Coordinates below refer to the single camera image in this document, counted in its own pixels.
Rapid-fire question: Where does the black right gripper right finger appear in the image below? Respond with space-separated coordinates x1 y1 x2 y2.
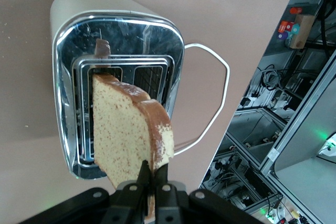
154 164 263 224

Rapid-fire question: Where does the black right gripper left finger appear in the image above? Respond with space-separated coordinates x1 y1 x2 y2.
18 159 152 224

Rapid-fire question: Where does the slice of bread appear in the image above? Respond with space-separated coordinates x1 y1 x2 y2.
91 73 175 221

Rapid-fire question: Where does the white and chrome toaster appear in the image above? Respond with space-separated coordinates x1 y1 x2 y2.
49 0 186 180

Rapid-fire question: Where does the aluminium shelf rack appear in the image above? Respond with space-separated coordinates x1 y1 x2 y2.
199 0 336 224

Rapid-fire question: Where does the orange box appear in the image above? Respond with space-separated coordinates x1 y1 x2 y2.
278 20 295 34

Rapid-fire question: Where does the wooden block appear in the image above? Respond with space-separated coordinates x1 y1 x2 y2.
289 13 316 50

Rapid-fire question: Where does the white toaster power cord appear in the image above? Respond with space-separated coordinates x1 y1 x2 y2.
173 42 231 156

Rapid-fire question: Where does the coiled white cable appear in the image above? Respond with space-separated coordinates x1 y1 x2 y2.
258 67 284 89

